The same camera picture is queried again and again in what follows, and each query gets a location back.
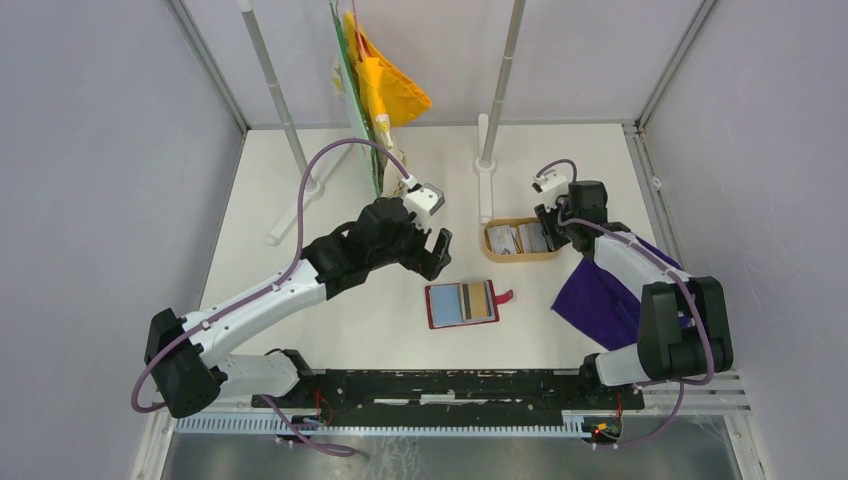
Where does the right grey stand pole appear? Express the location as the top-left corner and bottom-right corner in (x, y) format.
(473, 0), (526, 225)

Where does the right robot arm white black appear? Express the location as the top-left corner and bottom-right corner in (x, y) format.
(532, 175), (734, 408)

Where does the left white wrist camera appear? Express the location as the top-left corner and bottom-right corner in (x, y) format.
(401, 175), (445, 233)

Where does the white toothed cable rail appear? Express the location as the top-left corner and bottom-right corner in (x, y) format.
(174, 413), (591, 439)

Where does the yellow cloth hanging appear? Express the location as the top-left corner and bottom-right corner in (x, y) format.
(343, 11), (432, 133)

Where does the purple cloth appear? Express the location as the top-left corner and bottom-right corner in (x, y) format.
(551, 232), (691, 351)

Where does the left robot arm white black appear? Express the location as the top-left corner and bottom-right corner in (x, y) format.
(131, 186), (452, 418)

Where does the stack of cards in tray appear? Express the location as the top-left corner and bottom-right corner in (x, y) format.
(516, 222), (550, 254)

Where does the left grey stand pole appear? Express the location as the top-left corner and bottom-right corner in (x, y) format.
(238, 0), (350, 246)

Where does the red leather card holder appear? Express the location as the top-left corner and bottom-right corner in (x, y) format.
(424, 280), (514, 330)

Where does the cream patterned fabric bag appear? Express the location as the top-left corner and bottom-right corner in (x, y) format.
(331, 66), (415, 200)

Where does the grey stand pole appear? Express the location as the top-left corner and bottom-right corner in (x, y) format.
(473, 0), (526, 225)
(238, 0), (350, 246)

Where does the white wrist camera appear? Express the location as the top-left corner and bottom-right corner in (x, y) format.
(401, 175), (445, 233)
(531, 170), (570, 211)

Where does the silver VIP card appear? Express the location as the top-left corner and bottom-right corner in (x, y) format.
(486, 225), (520, 255)

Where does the tan oval card tray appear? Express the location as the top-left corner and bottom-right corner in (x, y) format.
(482, 217), (559, 263)

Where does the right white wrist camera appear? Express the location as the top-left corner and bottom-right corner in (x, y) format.
(531, 170), (570, 211)

